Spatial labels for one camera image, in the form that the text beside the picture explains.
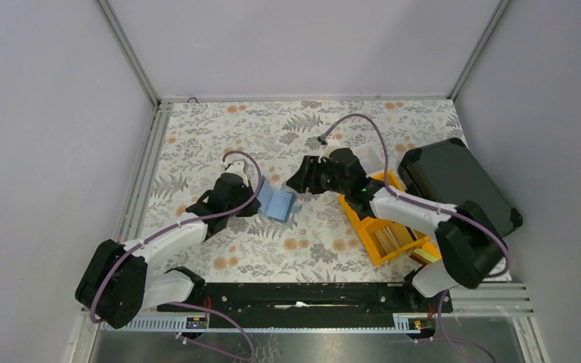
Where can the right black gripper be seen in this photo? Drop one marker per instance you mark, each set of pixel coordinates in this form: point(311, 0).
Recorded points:
point(306, 175)

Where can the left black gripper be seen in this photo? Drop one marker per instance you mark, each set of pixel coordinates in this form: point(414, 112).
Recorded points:
point(252, 210)

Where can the blue card holder wallet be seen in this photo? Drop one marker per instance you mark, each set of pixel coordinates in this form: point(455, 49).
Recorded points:
point(276, 203)

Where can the white card storage bin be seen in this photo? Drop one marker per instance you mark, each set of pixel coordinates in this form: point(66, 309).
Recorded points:
point(368, 158)

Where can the yellow card storage bin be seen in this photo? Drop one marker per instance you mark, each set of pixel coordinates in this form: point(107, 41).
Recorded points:
point(384, 240)

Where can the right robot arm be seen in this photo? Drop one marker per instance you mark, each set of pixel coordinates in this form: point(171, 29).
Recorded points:
point(469, 245)

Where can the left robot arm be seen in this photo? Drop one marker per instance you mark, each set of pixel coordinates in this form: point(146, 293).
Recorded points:
point(120, 279)

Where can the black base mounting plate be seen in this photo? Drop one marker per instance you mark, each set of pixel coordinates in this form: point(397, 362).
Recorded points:
point(312, 305)

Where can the small yellow green block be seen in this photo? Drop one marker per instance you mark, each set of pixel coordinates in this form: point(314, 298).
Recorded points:
point(424, 257)

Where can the black hard case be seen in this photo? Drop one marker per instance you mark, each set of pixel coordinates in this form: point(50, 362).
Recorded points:
point(447, 172)

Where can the slotted aluminium cable rail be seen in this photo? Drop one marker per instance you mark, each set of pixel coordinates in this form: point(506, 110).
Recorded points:
point(164, 323)

